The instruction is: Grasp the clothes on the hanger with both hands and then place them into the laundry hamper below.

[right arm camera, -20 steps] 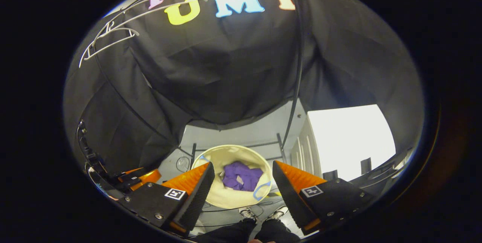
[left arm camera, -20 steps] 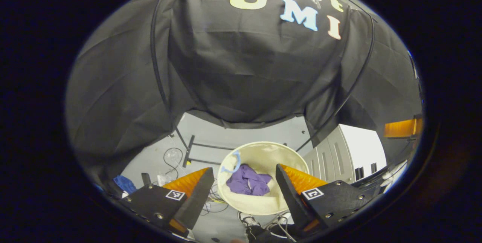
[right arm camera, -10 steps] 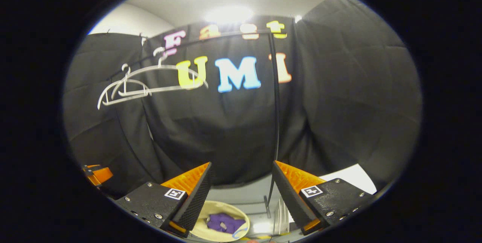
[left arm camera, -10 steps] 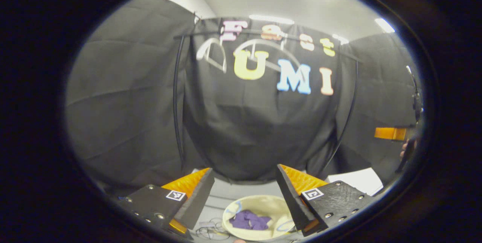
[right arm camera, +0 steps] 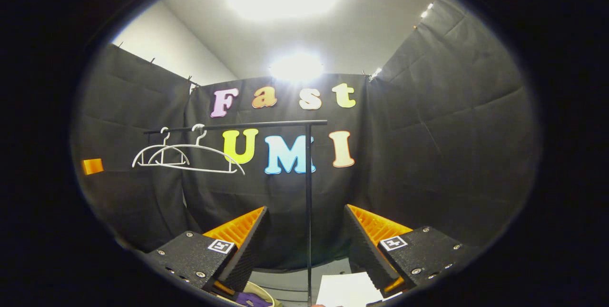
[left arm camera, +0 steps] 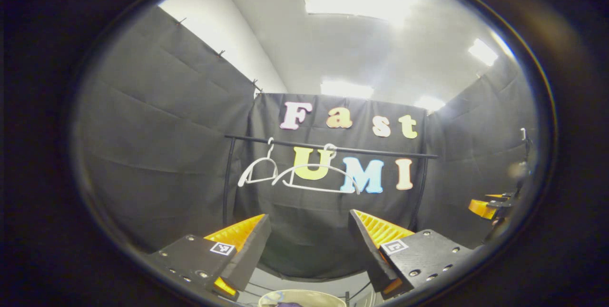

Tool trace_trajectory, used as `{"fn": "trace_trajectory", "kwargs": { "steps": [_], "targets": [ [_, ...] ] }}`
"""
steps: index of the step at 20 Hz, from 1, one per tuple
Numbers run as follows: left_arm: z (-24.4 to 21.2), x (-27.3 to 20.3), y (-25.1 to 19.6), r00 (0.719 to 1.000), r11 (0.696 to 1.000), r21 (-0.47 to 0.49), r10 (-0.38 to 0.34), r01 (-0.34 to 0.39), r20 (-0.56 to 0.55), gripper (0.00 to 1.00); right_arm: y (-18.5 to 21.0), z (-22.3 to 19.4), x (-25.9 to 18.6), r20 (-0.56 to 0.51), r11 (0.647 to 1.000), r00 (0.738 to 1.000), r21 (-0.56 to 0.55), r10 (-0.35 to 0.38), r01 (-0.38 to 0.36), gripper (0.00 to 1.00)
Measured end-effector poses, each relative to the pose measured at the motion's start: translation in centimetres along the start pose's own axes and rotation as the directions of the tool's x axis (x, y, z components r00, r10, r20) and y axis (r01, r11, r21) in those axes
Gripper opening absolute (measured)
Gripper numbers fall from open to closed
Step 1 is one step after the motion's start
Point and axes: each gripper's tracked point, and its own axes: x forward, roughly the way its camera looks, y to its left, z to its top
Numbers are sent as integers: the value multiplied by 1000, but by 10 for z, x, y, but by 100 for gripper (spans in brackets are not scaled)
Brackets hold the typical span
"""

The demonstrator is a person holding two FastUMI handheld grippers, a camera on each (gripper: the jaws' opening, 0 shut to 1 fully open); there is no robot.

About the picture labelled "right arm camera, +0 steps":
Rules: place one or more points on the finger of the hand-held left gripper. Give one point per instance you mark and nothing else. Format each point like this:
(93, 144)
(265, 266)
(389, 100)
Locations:
(92, 166)

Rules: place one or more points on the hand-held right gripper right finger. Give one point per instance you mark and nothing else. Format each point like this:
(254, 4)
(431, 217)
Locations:
(364, 245)

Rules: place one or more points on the white plastic clothes hanger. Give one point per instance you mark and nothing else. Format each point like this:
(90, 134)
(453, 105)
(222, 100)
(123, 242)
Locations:
(134, 164)
(209, 170)

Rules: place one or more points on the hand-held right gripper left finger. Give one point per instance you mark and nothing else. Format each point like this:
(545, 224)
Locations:
(247, 250)

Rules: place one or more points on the black metal clothes rack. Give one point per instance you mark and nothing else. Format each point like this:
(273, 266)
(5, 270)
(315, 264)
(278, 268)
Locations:
(309, 202)

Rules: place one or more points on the white paper sheet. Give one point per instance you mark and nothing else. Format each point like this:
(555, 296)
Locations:
(347, 290)

